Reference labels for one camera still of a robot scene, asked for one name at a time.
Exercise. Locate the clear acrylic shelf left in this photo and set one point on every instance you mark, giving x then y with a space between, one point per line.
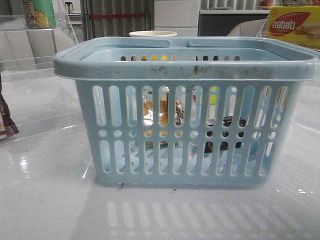
28 51

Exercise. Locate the green cartoon snack bag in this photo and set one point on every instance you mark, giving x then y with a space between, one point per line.
39 14

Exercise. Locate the brown snack packet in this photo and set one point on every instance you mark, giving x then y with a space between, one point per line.
7 126

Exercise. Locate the yellow nabati wafer box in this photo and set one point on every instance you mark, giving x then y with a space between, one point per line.
277 10

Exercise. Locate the white paper cup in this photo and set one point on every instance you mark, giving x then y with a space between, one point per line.
153 33

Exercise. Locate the white cabinet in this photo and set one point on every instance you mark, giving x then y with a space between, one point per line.
179 16

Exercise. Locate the light blue plastic basket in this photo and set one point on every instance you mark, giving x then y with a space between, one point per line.
257 79

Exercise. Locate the dark tissue pack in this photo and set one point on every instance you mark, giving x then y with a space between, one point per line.
227 121

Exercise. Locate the packaged bread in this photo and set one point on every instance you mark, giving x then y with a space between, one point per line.
163 107

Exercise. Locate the red barrier bar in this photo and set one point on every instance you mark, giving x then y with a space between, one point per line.
118 16

